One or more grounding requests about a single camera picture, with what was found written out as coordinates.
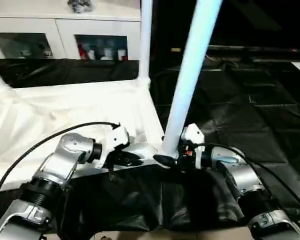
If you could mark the white plastic table top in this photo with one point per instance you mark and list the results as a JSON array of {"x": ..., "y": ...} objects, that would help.
[{"x": 65, "y": 112}]

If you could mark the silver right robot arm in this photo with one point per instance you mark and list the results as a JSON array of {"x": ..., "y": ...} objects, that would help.
[{"x": 245, "y": 175}]

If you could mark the black mat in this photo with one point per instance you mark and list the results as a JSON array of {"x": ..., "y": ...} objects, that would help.
[{"x": 240, "y": 112}]

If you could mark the red bottle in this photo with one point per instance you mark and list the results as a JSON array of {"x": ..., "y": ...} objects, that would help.
[{"x": 83, "y": 51}]

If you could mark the dark cabinet with gold label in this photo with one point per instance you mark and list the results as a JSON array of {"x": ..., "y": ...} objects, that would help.
[{"x": 170, "y": 25}]

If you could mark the white glass door cabinet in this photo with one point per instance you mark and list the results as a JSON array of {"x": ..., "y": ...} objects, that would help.
[{"x": 65, "y": 22}]

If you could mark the blue white patterned jar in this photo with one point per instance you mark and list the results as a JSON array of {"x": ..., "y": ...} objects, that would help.
[{"x": 80, "y": 5}]

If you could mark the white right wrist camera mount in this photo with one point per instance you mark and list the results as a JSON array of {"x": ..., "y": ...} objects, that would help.
[{"x": 193, "y": 132}]

